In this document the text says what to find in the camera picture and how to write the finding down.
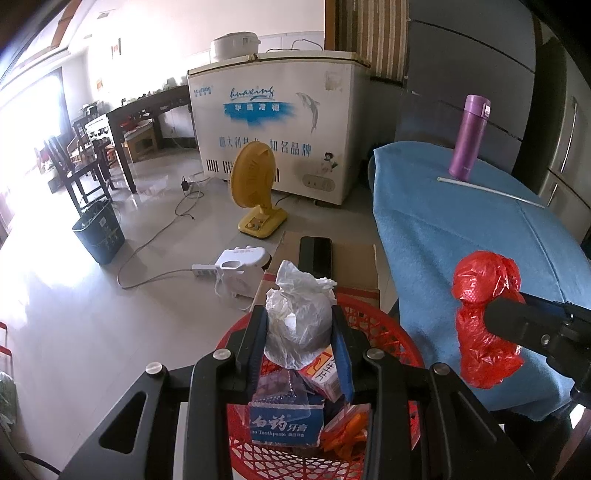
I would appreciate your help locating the purple thermos bottle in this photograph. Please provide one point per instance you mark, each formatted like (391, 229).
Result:
(466, 143)

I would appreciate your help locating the yellow table fan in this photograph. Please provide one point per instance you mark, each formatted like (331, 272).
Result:
(254, 175)

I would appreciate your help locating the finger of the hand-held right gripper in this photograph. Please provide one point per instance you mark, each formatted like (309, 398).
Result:
(512, 323)
(545, 301)

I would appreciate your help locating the dark wooden chair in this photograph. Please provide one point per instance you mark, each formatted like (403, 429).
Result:
(83, 134)
(62, 161)

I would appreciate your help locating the red plastic basket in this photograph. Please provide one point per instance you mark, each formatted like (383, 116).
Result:
(397, 341)

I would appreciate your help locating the silver refrigerator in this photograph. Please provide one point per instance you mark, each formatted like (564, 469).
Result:
(568, 138)

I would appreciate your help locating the white chest freezer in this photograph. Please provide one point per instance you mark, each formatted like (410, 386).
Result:
(286, 138)

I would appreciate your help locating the clear plastic bag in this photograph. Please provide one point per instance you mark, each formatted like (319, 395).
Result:
(295, 318)

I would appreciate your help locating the black phone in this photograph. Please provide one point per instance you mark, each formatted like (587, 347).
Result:
(315, 256)

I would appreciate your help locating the red plastic bag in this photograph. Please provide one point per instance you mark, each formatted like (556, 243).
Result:
(480, 364)

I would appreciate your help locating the long white tube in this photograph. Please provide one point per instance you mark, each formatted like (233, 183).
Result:
(489, 190)

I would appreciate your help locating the orange wrapper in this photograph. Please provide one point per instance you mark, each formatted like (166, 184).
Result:
(346, 429)

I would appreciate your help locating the white power strip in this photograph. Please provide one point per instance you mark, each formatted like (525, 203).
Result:
(203, 271)

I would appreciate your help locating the grey cabinet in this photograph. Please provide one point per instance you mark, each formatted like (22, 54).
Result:
(461, 55)

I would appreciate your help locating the striped brown curtain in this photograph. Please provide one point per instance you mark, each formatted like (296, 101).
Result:
(378, 37)

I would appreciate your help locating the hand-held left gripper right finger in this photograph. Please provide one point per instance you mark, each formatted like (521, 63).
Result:
(342, 360)

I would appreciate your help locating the black power adapter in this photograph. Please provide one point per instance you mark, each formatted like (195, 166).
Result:
(187, 184)

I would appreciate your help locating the blue toothpaste box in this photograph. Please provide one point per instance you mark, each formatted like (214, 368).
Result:
(281, 424)

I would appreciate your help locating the white rice cooker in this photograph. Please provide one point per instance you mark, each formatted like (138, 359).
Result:
(235, 46)

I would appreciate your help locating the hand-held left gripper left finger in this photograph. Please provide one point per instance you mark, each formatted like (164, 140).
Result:
(257, 350)

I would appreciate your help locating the clear plastic wrapper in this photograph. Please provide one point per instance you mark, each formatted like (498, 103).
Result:
(281, 385)

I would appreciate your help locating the dark waste bin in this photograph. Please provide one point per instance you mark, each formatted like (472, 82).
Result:
(99, 235)

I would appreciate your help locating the small wooden stool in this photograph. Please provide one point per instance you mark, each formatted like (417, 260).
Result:
(138, 143)

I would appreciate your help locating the red and white carton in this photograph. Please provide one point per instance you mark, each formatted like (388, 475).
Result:
(323, 371)

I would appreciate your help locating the white electric appliance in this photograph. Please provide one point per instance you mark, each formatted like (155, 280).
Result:
(242, 267)

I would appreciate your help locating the dark wooden table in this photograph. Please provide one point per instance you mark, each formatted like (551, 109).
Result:
(147, 99)

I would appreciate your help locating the cardboard box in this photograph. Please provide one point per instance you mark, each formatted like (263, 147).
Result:
(360, 267)

